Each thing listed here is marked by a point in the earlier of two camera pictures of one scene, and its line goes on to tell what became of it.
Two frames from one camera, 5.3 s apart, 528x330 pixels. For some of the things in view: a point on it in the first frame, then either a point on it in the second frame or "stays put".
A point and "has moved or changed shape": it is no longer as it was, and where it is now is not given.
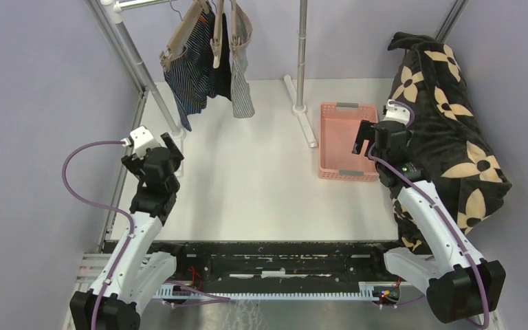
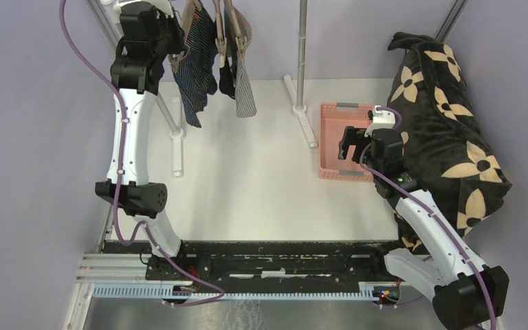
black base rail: x=278 y=264 stays put
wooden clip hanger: x=176 y=44 has moved or changed shape
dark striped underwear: x=189 y=75 has moved or changed shape
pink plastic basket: x=339 y=126 stays put
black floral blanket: x=450 y=146 stays put
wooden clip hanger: x=216 y=42 has moved or changed shape
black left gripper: x=135 y=165 → x=163 y=18
